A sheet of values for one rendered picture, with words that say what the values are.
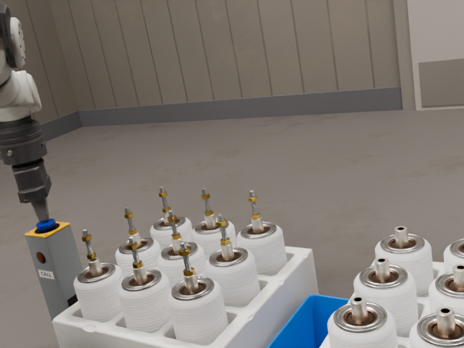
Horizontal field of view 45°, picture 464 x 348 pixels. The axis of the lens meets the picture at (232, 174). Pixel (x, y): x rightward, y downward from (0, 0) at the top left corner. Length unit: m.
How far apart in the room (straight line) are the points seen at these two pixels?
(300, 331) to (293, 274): 0.11
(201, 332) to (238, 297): 0.12
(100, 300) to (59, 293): 0.19
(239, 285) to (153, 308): 0.16
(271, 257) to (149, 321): 0.27
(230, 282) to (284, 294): 0.13
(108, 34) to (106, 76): 0.28
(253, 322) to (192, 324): 0.12
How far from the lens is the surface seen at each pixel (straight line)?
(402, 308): 0.93
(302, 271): 1.19
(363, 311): 0.84
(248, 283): 1.07
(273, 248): 1.14
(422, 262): 1.03
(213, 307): 0.98
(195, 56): 3.51
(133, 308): 1.05
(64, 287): 1.29
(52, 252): 1.26
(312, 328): 1.20
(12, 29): 0.95
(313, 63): 3.17
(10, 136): 1.19
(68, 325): 1.16
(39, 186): 1.21
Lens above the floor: 0.72
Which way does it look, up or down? 17 degrees down
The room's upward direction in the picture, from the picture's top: 11 degrees counter-clockwise
